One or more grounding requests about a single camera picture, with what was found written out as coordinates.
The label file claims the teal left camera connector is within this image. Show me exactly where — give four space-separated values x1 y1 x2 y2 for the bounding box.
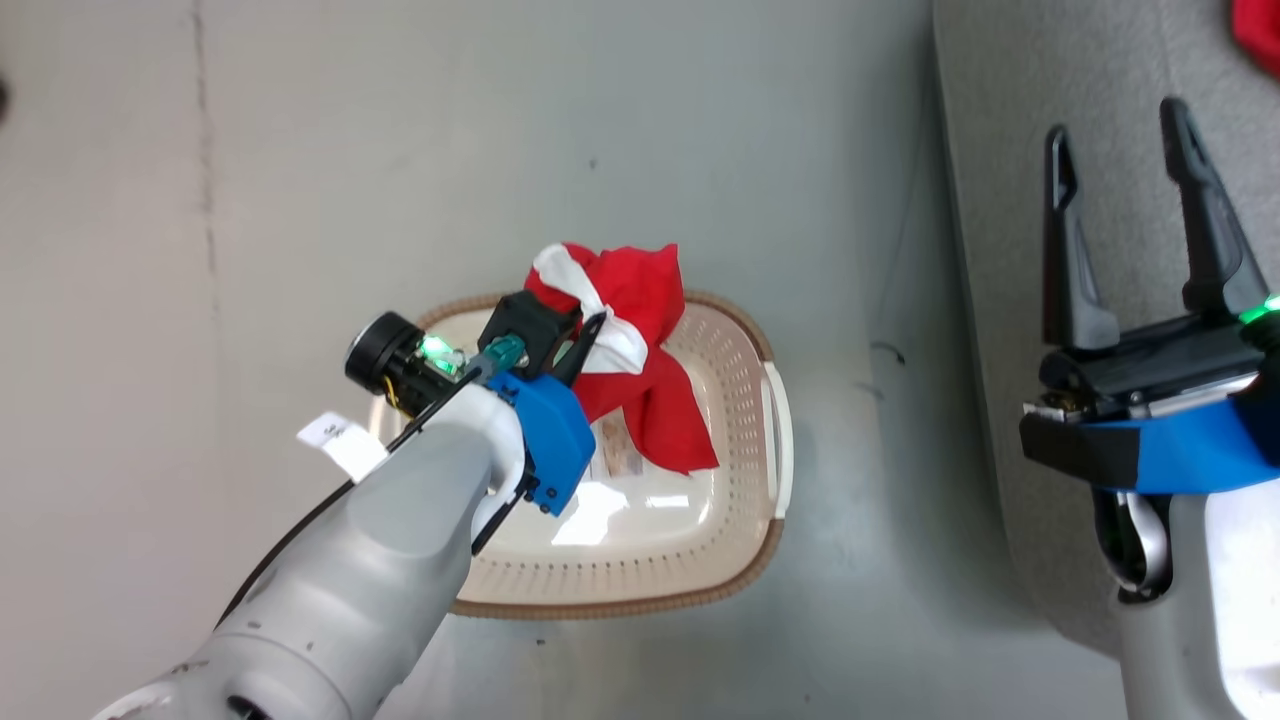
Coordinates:
468 335 528 387

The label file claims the grey fabric sofa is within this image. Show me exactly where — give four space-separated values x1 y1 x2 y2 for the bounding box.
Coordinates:
930 0 1280 661

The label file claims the beige plastic laundry basket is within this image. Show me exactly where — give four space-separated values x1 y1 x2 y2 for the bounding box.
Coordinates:
370 290 797 620

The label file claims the white paper tag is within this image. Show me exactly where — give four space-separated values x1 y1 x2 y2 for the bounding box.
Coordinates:
297 412 390 484

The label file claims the red garment with white trim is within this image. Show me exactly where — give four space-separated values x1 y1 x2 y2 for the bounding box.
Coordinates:
524 242 721 477

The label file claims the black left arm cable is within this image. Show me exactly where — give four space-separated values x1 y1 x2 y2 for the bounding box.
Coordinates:
213 375 473 626

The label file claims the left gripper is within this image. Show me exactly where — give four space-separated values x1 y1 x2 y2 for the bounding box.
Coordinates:
345 312 607 416

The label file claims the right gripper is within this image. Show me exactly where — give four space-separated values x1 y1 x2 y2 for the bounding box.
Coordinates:
1022 96 1280 423

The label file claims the red jersey with lettering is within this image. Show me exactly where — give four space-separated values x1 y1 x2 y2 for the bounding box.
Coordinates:
1230 0 1280 78

